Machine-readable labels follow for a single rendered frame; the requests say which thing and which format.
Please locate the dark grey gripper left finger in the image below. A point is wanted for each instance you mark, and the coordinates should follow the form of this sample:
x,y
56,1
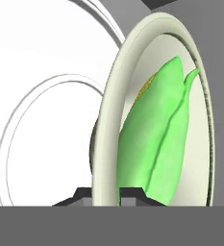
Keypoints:
x,y
83,196

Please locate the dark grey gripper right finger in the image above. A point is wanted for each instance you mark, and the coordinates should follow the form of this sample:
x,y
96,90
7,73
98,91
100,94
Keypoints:
x,y
131,194

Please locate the white round microwave turntable plate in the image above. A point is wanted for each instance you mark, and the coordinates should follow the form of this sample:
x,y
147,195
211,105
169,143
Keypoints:
x,y
52,48

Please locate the cream bowl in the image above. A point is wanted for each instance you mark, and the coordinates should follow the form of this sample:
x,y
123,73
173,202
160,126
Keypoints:
x,y
114,96

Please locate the green corn cob with husk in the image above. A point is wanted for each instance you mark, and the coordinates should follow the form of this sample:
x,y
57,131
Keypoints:
x,y
161,128

